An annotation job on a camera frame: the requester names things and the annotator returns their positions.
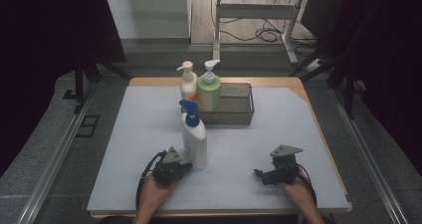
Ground pale grey table mat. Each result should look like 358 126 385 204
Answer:
87 86 351 213

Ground white bottle with blue pump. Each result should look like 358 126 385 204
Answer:
178 99 209 171

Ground green bottle with white pump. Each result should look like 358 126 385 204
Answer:
197 59 223 112

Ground aluminium rail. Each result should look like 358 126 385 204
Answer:
16 84 98 224
329 88 409 224

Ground black metal stand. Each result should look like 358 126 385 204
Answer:
288 0 366 120
63 56 133 113

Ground dark curtain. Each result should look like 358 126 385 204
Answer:
344 0 422 168
0 0 127 177

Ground white wall panel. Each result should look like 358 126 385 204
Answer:
104 0 192 41

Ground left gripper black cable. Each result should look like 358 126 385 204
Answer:
134 149 167 212

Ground black floor cables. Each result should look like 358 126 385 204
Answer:
218 0 319 58

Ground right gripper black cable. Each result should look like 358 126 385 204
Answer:
296 163 318 208

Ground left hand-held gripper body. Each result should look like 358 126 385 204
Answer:
151 145 184 187

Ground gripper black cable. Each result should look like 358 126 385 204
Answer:
296 163 318 208
134 149 167 212

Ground white orange-label pump bottle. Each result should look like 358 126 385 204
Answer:
176 60 199 105

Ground person's right hand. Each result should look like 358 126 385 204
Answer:
279 174 316 209

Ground white power strip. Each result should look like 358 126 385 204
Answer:
305 58 324 73

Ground person's left hand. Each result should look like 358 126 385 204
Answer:
138 173 177 212

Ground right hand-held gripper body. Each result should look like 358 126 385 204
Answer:
269 144 304 186

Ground white metal desk frame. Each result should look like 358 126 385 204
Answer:
212 0 305 66

